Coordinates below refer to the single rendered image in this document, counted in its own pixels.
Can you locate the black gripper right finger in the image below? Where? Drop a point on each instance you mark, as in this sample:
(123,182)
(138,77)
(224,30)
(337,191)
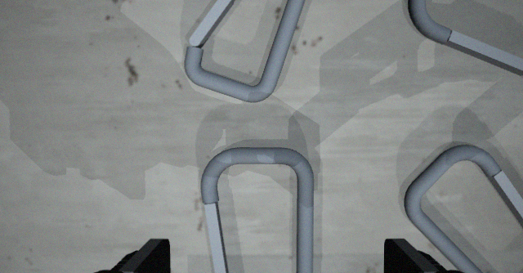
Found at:
(401,257)

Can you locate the grey carabiner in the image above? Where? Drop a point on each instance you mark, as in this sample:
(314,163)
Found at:
(432,173)
(274,64)
(261,155)
(440,34)

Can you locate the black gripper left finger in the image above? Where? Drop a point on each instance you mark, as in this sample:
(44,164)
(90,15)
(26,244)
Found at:
(153,257)

